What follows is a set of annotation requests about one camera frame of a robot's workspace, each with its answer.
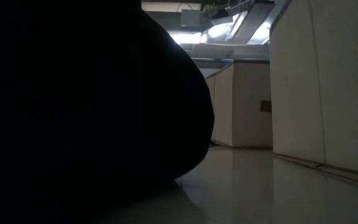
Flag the brown bin label patch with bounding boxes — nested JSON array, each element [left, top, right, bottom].
[[259, 100, 273, 113]]

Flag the silver ceiling duct panels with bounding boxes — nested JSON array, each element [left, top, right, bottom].
[[202, 0, 285, 46]]

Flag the beige cardboard box wall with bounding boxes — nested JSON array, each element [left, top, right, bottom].
[[268, 0, 358, 187]]

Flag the beige fabric bin with label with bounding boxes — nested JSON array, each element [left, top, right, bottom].
[[204, 59, 273, 149]]

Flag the bright ceiling light panel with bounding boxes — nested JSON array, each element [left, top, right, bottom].
[[168, 30, 203, 45]]

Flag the horizontal ceiling pipe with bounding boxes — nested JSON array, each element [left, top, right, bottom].
[[192, 57, 235, 63]]

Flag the large black cloth garment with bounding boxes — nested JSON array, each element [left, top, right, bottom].
[[0, 0, 216, 224]]

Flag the grey ceiling box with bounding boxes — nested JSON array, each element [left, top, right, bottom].
[[180, 8, 202, 28]]

